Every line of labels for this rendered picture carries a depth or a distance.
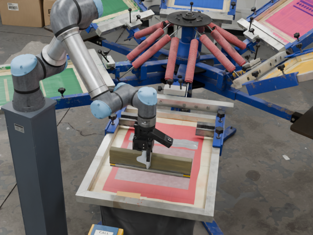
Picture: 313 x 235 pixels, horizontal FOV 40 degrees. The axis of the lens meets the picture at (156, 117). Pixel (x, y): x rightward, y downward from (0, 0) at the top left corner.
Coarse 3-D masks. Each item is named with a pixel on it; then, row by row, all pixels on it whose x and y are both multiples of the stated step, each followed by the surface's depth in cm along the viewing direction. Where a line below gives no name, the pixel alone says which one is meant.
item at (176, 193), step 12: (168, 132) 232; (180, 132) 233; (192, 132) 233; (180, 156) 214; (192, 156) 215; (192, 168) 207; (156, 180) 198; (168, 180) 199; (180, 180) 199; (192, 180) 199; (156, 192) 192; (168, 192) 192; (180, 192) 192; (192, 192) 192; (192, 204) 186
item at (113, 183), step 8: (160, 128) 235; (128, 136) 228; (128, 144) 222; (160, 144) 223; (112, 168) 205; (120, 168) 205; (112, 176) 200; (120, 176) 200; (128, 176) 200; (136, 176) 200; (144, 176) 200; (152, 176) 201; (104, 184) 195; (112, 184) 195; (120, 184) 195; (128, 184) 195; (136, 184) 196; (144, 184) 196; (136, 192) 191; (144, 192) 191
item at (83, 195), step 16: (160, 112) 243; (176, 112) 243; (96, 160) 204; (80, 192) 185; (96, 192) 185; (208, 192) 188; (128, 208) 182; (144, 208) 180; (160, 208) 178; (176, 208) 178; (192, 208) 179; (208, 208) 179
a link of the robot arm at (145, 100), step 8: (144, 88) 169; (152, 88) 170; (136, 96) 170; (144, 96) 166; (152, 96) 166; (136, 104) 170; (144, 104) 167; (152, 104) 168; (144, 112) 169; (152, 112) 170
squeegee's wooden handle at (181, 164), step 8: (112, 152) 185; (120, 152) 185; (128, 152) 184; (136, 152) 184; (152, 152) 184; (112, 160) 188; (120, 160) 187; (128, 160) 186; (136, 160) 185; (152, 160) 184; (160, 160) 183; (168, 160) 182; (176, 160) 181; (184, 160) 181; (160, 168) 185; (168, 168) 184; (176, 168) 183; (184, 168) 183
